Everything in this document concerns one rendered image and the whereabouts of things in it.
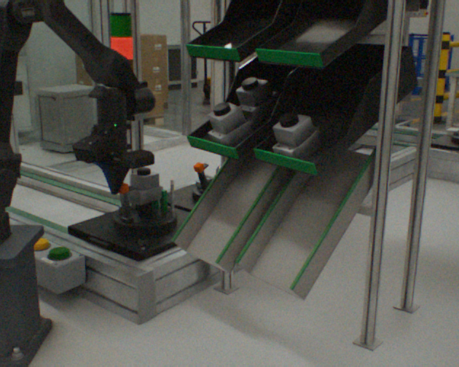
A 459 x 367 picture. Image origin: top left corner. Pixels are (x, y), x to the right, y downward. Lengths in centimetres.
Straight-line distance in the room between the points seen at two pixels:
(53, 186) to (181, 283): 66
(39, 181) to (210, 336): 87
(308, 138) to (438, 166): 129
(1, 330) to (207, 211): 41
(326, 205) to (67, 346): 51
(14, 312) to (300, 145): 53
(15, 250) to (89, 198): 64
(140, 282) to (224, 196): 23
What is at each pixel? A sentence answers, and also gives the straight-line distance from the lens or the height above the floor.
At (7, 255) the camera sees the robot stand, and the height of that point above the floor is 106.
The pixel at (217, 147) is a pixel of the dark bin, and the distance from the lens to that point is 100.
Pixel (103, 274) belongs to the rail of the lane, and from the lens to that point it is 119.
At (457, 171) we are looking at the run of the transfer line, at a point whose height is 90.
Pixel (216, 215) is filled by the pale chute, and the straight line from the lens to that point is 112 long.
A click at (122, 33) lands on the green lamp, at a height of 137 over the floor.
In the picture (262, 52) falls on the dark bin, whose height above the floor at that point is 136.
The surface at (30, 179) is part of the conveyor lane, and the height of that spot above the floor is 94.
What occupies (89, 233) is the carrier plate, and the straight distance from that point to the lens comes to 129.
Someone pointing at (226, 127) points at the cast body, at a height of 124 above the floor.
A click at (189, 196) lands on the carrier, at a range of 149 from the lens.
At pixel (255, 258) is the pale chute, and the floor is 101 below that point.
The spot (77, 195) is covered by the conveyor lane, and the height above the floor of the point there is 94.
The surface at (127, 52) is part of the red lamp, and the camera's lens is 144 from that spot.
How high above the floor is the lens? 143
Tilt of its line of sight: 17 degrees down
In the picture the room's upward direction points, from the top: 1 degrees clockwise
